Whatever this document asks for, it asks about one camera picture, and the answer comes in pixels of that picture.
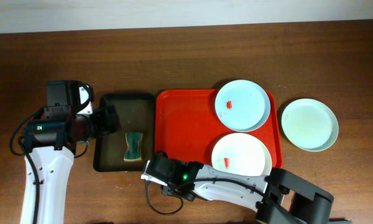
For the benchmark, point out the green yellow sponge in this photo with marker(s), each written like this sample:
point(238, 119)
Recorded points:
point(133, 142)

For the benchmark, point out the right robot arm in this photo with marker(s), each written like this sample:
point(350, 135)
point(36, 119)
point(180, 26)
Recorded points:
point(280, 197)

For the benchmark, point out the light blue plate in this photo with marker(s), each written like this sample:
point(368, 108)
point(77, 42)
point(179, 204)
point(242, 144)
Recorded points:
point(242, 105)

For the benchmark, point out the white plate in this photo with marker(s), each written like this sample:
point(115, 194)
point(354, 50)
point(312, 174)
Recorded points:
point(241, 154)

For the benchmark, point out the black rectangular tray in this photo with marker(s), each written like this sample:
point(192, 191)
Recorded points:
point(136, 112)

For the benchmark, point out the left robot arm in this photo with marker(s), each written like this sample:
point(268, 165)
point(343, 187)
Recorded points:
point(49, 146)

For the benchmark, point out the pale green plate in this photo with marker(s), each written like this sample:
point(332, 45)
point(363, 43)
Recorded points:
point(309, 125)

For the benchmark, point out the red plastic tray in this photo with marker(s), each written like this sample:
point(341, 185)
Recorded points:
point(187, 127)

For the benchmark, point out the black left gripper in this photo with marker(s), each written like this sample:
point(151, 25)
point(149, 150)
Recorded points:
point(110, 119)

